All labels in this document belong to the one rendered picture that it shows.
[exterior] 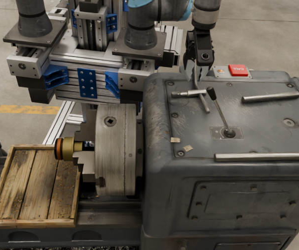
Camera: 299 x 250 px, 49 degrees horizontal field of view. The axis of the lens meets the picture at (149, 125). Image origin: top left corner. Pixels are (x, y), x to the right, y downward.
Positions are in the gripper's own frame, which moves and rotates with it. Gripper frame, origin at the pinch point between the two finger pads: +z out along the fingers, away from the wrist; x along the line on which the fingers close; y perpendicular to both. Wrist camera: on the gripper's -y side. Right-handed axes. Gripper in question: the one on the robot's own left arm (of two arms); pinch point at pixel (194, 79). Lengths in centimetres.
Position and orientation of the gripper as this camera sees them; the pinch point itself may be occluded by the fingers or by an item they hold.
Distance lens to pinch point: 110.0
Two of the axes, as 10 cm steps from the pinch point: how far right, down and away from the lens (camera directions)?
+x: -10.0, -0.1, -0.7
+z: -0.5, 7.1, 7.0
